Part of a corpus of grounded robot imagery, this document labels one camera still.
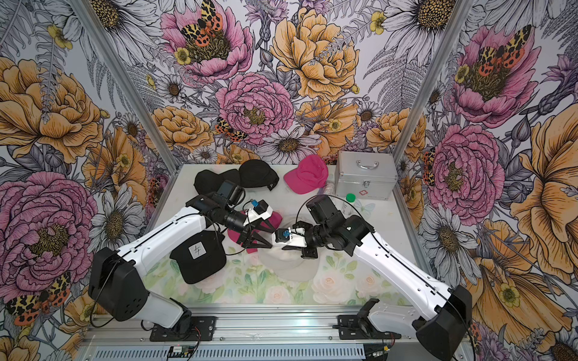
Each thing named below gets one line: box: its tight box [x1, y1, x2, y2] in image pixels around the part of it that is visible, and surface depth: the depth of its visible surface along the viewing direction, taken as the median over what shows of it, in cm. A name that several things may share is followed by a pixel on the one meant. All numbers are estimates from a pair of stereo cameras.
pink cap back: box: [283, 154, 329, 195], surface depth 115 cm
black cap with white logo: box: [169, 230, 227, 285], surface depth 88 cm
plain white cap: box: [257, 246, 321, 282], surface depth 87 cm
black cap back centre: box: [238, 159, 280, 192], surface depth 115 cm
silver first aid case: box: [334, 150, 399, 201], surface depth 104 cm
